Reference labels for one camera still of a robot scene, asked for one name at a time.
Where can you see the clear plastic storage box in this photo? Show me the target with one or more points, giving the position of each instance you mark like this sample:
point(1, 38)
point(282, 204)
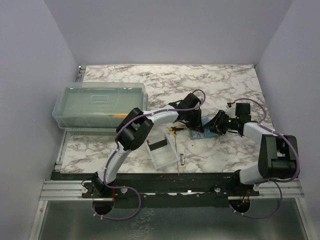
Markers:
point(87, 106)

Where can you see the clear small plastic tray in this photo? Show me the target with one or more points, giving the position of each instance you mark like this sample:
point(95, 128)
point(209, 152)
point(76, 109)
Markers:
point(162, 157)

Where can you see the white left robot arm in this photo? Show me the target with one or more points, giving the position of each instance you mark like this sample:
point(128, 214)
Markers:
point(136, 126)

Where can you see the aluminium extrusion rail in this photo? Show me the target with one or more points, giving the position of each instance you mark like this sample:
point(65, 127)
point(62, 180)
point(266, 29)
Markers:
point(65, 190)

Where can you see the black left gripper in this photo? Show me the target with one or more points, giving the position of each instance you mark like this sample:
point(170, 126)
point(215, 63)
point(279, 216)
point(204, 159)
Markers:
point(196, 125)

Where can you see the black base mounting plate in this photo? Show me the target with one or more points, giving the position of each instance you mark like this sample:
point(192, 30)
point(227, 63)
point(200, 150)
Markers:
point(159, 190)

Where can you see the orange pencil in box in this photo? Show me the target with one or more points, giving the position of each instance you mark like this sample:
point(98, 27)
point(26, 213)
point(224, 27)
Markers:
point(119, 115)

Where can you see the thin metal rod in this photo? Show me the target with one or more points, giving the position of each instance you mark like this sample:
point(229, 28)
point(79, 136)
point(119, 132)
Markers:
point(176, 150)

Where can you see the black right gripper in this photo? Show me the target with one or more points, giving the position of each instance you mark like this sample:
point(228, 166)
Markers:
point(214, 124)

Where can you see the small metal cylinder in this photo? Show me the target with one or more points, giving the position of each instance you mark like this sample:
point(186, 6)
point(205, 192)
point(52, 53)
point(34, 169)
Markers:
point(182, 161)

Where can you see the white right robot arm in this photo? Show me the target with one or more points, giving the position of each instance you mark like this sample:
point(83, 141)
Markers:
point(278, 158)

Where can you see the green leather card holder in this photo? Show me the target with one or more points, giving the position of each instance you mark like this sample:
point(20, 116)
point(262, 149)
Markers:
point(206, 134)

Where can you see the yellow black utility knife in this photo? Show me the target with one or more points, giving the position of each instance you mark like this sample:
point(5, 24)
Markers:
point(176, 128)

